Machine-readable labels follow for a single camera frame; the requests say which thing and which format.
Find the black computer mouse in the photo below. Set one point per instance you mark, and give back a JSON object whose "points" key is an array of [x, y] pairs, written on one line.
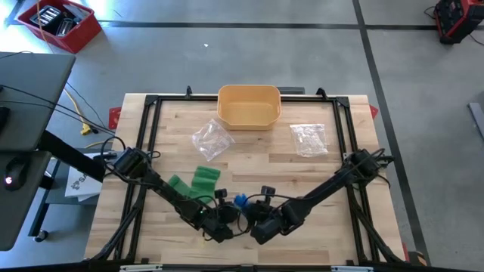
{"points": [[15, 174]]}

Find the red plastic crate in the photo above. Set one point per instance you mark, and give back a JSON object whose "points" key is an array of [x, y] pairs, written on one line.
{"points": [[75, 36]]}

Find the white printed paper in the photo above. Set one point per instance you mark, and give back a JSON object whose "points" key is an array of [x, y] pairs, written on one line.
{"points": [[81, 185]]}

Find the yellow plastic bin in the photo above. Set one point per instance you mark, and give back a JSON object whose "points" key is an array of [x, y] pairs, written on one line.
{"points": [[249, 113]]}

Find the red corner bracket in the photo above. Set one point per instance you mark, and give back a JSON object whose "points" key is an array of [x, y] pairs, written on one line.
{"points": [[373, 111], [114, 118]]}

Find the black table frame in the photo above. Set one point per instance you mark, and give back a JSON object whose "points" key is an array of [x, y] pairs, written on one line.
{"points": [[181, 98]]}

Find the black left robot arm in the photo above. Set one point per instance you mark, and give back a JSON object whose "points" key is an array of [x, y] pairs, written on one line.
{"points": [[162, 189]]}

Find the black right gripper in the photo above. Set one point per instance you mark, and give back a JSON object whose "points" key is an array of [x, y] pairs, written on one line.
{"points": [[262, 212]]}

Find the red and black equipment case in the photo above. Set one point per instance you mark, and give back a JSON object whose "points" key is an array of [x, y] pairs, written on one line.
{"points": [[459, 19]]}

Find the clear plastic bag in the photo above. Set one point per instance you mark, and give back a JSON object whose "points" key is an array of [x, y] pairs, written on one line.
{"points": [[309, 140], [211, 140]]}

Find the grey desk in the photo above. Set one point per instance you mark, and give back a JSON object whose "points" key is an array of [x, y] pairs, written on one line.
{"points": [[34, 94]]}

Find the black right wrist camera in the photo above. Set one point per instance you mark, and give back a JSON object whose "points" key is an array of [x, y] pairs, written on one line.
{"points": [[267, 190]]}

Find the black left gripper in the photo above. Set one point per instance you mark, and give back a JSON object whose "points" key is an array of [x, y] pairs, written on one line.
{"points": [[228, 212]]}

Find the blue elastic bandage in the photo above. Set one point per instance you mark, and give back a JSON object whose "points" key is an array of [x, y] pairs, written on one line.
{"points": [[241, 200]]}

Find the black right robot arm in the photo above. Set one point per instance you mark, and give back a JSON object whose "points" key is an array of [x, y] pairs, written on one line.
{"points": [[329, 185]]}

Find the green elastic bandage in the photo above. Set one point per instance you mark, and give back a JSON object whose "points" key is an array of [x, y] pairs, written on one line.
{"points": [[200, 181]]}

